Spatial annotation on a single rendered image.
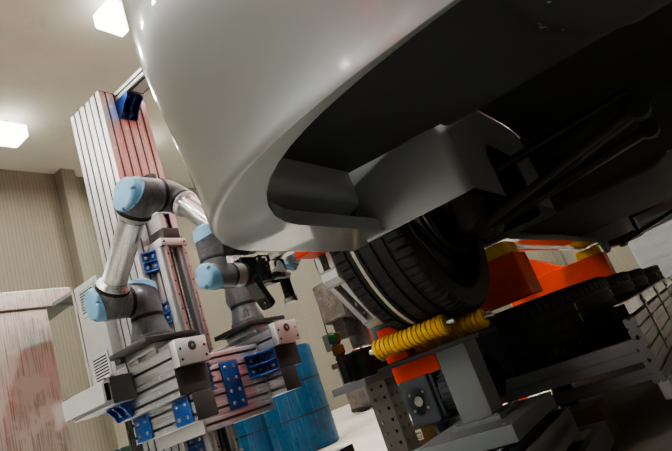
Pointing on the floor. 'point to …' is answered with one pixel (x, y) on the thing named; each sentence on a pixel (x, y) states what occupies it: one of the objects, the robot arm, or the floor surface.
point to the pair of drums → (293, 416)
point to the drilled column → (392, 415)
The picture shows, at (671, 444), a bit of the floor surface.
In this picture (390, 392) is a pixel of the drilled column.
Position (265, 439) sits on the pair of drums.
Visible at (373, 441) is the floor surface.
